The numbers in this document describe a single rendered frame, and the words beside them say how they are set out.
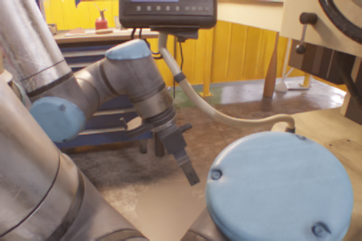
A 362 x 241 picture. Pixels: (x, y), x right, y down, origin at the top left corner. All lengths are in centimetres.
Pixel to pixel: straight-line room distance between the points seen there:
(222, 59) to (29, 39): 294
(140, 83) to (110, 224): 37
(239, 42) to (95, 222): 321
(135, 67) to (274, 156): 40
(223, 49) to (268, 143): 307
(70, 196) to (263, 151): 13
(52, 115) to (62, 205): 28
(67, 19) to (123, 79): 232
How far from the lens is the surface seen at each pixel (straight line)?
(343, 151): 119
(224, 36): 321
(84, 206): 19
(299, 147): 17
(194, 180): 61
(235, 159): 17
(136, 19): 89
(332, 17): 52
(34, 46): 44
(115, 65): 54
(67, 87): 45
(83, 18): 281
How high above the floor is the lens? 116
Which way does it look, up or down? 27 degrees down
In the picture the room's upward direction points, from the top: 1 degrees clockwise
